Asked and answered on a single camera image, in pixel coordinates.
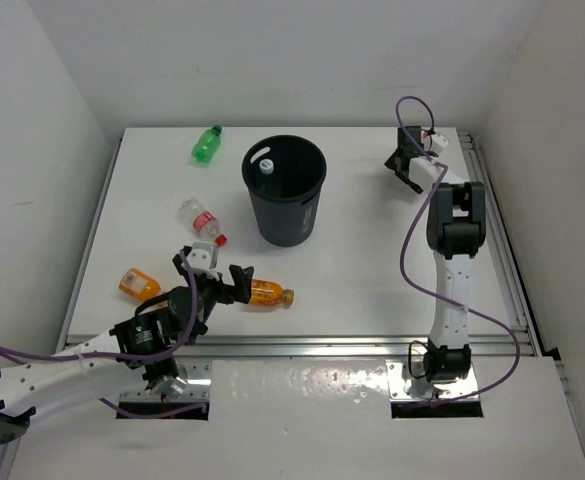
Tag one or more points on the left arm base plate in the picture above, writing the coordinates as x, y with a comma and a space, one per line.
186, 397

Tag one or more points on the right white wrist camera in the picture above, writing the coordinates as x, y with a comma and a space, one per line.
434, 143

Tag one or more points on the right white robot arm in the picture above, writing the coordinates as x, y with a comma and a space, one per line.
455, 232

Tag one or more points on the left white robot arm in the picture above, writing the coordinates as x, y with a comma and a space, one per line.
138, 353

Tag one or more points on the white cap bottle in bin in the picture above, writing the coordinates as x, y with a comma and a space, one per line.
266, 166

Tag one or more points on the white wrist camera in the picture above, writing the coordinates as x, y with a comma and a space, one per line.
202, 257
434, 143

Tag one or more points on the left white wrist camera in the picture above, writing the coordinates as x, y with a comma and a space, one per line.
202, 257

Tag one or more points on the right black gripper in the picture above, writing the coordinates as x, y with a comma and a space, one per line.
393, 165

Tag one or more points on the green plastic bottle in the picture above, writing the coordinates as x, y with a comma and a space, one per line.
207, 145

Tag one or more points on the clear bottle red label left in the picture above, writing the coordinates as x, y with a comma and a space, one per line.
202, 221

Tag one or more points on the orange bottle brown cap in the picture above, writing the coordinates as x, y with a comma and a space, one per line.
270, 294

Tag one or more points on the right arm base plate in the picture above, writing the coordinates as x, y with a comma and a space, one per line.
416, 398

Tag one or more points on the orange bottle barcode label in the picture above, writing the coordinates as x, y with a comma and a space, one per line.
139, 285

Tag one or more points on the black plastic waste bin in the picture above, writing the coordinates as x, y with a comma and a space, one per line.
285, 203

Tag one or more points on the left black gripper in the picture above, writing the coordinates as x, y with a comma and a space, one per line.
212, 285

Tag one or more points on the aluminium frame rail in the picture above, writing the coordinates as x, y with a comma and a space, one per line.
300, 393

